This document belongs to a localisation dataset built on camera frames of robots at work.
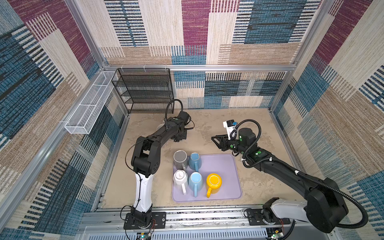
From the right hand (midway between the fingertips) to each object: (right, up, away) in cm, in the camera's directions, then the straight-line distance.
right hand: (214, 139), depth 79 cm
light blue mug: (-10, -21, -4) cm, 24 cm away
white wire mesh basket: (-62, +11, -8) cm, 64 cm away
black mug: (-15, +10, +5) cm, 18 cm away
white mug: (-17, -20, -3) cm, 27 cm away
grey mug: (-18, -11, +2) cm, 21 cm away
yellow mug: (0, -21, -3) cm, 22 cm away
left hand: (-20, +2, +19) cm, 27 cm away
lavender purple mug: (-25, +7, -13) cm, 29 cm away
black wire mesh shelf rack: (-45, +32, +29) cm, 63 cm away
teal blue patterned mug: (-10, -13, +4) cm, 17 cm away
